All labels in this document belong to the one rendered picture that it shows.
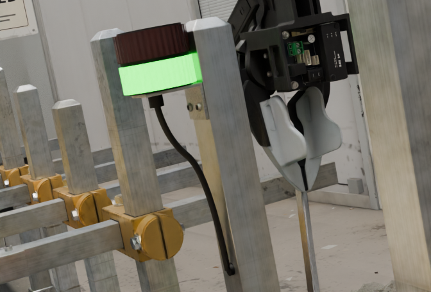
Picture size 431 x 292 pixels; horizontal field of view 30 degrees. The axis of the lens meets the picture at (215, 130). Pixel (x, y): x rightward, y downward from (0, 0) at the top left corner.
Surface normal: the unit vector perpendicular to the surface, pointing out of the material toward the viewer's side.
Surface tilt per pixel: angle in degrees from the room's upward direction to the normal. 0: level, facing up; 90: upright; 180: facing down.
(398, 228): 90
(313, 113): 87
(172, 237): 90
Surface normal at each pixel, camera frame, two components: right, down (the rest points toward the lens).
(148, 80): -0.19, 0.15
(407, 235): -0.89, 0.21
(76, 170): 0.42, 0.03
